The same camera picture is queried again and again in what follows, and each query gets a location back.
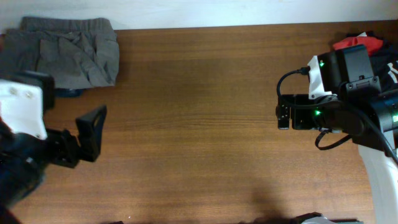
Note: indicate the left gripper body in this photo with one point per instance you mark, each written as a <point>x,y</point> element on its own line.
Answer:
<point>61,147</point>

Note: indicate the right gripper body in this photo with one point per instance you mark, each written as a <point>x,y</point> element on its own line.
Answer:
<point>314,119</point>

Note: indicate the grey shorts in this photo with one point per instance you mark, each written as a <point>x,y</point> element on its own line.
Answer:
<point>78,54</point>

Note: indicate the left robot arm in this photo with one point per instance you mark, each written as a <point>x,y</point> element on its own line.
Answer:
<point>24,158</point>

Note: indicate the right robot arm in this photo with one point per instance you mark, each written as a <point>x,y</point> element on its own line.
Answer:
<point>369,121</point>

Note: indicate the folded navy blue garment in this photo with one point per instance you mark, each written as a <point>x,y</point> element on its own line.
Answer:
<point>68,93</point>

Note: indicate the black printed t-shirt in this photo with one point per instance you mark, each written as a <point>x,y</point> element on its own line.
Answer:
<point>383,62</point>

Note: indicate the red garment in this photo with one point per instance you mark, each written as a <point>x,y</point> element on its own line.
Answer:
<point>371,44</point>

